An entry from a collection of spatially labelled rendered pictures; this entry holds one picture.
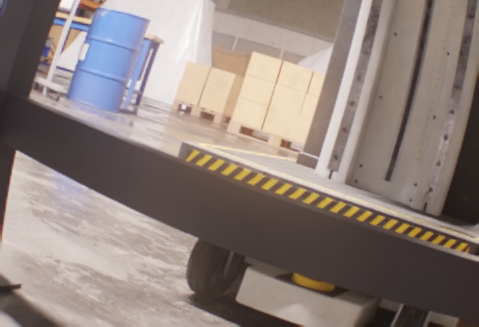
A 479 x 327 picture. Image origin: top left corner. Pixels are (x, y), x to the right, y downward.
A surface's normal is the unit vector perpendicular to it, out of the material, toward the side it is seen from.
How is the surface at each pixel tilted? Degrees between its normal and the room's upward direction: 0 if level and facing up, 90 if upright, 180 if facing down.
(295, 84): 90
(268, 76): 90
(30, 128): 90
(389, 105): 90
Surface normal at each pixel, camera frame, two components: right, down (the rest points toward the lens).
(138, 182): -0.33, -0.06
